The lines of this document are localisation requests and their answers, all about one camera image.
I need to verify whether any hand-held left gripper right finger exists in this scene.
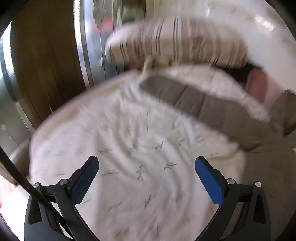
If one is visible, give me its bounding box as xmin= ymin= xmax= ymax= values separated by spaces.
xmin=195 ymin=156 xmax=271 ymax=241

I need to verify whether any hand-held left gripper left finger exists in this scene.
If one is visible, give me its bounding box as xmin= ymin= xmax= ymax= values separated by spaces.
xmin=25 ymin=156 xmax=100 ymax=241

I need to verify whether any olive puffer jacket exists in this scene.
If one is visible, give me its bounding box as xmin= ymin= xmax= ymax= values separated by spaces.
xmin=139 ymin=74 xmax=296 ymax=223

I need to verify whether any white leaf-print bed sheet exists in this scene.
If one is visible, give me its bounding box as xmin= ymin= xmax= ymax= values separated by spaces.
xmin=29 ymin=64 xmax=271 ymax=241

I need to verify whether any wooden wardrobe door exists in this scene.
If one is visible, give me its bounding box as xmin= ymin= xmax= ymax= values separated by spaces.
xmin=10 ymin=0 xmax=86 ymax=121

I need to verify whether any striped floral pillow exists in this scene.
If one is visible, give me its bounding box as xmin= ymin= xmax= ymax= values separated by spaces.
xmin=105 ymin=16 xmax=249 ymax=69

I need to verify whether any black cable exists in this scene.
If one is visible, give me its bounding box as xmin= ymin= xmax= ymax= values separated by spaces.
xmin=0 ymin=147 xmax=77 ymax=241

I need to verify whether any silver metal door frame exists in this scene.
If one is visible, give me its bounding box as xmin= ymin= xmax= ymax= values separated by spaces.
xmin=73 ymin=0 xmax=109 ymax=90

